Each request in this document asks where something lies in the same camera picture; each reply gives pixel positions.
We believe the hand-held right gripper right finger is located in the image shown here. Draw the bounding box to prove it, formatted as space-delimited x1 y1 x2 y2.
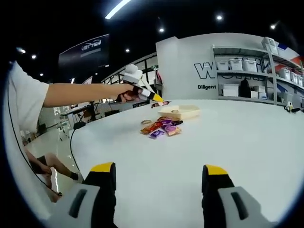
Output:
201 164 274 228

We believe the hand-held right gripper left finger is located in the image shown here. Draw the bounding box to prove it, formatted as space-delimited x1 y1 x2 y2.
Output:
48 161 117 228

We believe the red long snack bar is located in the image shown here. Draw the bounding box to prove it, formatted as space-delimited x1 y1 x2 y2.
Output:
151 101 171 108

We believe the orange brown snack bar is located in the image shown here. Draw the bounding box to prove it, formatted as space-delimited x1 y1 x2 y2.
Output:
140 122 162 135

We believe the small purple snack packet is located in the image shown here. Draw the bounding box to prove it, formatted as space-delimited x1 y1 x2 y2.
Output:
149 130 165 140

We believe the cream paper food container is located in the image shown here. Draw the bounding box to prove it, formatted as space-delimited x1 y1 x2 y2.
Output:
158 104 201 120

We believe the person's left hand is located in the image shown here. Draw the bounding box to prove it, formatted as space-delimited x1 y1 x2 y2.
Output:
122 83 141 97

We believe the black counter cabinet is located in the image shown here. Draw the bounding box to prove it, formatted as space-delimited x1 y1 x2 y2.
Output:
114 99 157 112

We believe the grey hanging bag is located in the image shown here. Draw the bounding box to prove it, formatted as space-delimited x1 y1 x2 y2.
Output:
154 70 164 95

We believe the group of round ceiling spotlights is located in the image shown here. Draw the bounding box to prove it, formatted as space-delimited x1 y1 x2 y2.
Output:
19 14 277 78

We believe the hanging black display screen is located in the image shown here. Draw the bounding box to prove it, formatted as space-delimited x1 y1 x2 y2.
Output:
58 34 110 70

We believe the linear ceiling light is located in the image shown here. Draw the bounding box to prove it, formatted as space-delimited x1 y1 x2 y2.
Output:
104 0 133 20

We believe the white cardboard box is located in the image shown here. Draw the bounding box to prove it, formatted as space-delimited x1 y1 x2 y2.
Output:
220 83 239 97
250 84 267 99

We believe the metal shelving with bins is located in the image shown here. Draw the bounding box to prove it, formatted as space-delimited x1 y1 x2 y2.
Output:
215 37 304 87

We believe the black bag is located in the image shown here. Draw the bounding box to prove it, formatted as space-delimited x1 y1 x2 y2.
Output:
238 79 252 98

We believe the grey metal shelving rack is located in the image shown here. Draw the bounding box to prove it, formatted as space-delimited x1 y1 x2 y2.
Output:
212 45 278 105
268 39 304 109

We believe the yellow white handheld device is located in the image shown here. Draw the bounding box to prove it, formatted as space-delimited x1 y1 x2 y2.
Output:
284 101 301 114

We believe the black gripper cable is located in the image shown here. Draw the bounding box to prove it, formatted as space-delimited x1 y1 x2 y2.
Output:
69 122 86 173

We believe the thin black worn cable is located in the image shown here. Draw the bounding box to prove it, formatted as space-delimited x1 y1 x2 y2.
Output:
7 86 64 198

